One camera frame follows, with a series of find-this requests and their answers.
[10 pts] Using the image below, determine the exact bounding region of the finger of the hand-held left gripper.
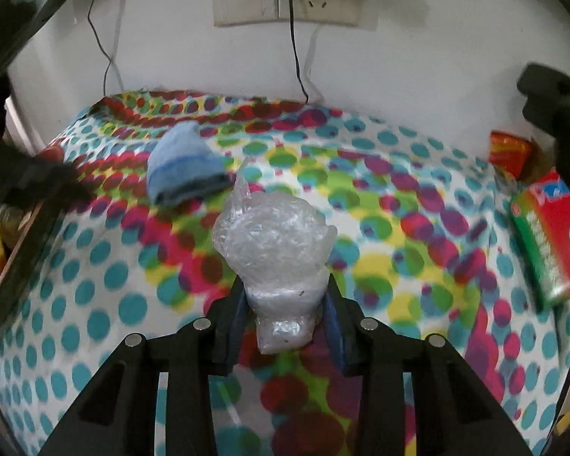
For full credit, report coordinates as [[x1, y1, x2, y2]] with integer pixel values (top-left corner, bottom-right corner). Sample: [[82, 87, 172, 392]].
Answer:
[[0, 145, 95, 207]]

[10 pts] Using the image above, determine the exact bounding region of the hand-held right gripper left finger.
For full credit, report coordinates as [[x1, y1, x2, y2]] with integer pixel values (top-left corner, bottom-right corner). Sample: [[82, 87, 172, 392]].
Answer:
[[38, 275, 248, 456]]

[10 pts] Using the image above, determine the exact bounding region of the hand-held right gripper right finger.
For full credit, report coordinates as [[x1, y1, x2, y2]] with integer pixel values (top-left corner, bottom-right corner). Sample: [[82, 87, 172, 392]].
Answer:
[[325, 275, 535, 456]]

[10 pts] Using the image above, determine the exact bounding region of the round red tray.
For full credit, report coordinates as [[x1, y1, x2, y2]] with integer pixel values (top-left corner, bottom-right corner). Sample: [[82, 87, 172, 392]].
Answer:
[[0, 195, 70, 331]]

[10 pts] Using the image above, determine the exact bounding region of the clear plastic bag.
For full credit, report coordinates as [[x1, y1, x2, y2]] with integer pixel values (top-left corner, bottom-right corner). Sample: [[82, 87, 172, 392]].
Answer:
[[213, 157, 339, 356]]

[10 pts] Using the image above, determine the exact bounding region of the polka dot tablecloth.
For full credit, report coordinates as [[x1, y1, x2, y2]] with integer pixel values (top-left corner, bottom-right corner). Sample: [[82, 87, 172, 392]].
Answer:
[[0, 89, 570, 456]]

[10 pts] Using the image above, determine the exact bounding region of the light blue sock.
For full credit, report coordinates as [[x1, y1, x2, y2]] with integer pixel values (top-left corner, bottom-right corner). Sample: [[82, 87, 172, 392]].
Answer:
[[146, 121, 233, 207]]

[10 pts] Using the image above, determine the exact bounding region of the green and red box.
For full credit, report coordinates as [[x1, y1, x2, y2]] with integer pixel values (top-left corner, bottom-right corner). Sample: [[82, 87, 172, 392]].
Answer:
[[510, 168, 570, 309]]

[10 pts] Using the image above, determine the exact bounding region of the red snack packet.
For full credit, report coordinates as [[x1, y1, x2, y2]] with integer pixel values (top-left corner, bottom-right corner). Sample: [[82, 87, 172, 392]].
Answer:
[[488, 130, 533, 180]]

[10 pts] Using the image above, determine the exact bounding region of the black stand clamp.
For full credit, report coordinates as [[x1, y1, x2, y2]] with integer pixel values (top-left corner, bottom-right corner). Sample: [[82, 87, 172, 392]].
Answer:
[[517, 63, 570, 186]]

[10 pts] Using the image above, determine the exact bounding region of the thin hanging cable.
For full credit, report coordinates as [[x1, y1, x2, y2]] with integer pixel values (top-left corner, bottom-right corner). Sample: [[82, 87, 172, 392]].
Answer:
[[88, 0, 114, 98]]

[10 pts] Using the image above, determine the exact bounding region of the black adapter cable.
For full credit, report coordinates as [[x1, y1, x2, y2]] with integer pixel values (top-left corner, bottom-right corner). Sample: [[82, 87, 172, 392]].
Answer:
[[287, 0, 310, 104]]

